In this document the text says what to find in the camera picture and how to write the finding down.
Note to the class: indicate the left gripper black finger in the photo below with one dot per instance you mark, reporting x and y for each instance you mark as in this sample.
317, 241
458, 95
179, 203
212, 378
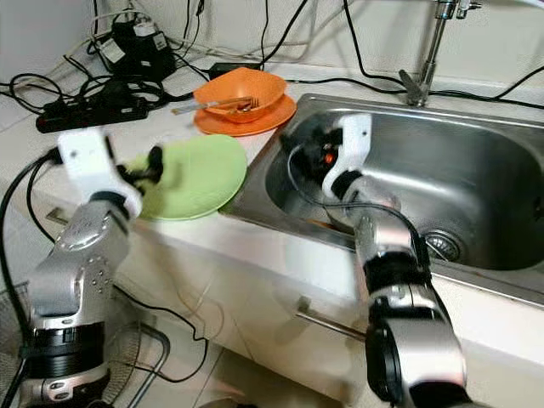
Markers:
155, 163

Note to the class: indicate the light green plate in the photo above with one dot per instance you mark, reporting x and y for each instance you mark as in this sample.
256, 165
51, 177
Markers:
204, 174

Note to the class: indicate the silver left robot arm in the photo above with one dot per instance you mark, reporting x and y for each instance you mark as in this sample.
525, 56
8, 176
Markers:
81, 280

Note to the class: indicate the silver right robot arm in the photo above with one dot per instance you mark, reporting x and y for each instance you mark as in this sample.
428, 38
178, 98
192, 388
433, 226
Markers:
399, 255

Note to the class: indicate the orange plastic plate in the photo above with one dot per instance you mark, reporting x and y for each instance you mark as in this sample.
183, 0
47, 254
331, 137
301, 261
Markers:
280, 119

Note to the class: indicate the gold and silver fork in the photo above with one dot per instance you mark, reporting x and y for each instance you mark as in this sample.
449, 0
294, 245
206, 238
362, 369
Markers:
195, 107

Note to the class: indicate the black power strip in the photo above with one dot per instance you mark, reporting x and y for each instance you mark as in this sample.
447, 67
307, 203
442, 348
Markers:
85, 116

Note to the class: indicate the orange plastic bowl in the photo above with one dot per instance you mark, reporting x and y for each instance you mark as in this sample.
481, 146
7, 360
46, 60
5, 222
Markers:
255, 82

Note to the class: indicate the black charger device with labels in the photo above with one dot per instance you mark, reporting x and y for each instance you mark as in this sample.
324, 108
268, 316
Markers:
140, 55

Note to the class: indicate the black power brick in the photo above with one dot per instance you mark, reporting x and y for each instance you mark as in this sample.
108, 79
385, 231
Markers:
225, 70

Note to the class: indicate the chrome faucet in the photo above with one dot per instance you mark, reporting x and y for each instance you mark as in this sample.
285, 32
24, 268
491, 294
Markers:
418, 87

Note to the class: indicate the metal sink drain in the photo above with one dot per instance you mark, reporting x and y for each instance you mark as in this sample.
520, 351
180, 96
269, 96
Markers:
444, 246

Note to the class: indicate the stainless steel sink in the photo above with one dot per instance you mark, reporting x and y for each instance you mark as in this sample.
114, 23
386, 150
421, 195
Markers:
476, 170

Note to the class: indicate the grey floor fan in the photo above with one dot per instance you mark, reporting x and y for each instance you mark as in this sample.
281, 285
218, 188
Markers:
123, 340

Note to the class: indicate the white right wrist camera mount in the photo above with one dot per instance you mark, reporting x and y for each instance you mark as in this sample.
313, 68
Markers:
355, 136

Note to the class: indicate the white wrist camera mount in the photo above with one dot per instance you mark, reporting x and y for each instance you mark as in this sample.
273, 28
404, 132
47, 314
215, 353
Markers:
355, 136
89, 161

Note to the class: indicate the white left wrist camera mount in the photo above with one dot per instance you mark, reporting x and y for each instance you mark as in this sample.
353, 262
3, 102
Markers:
89, 161

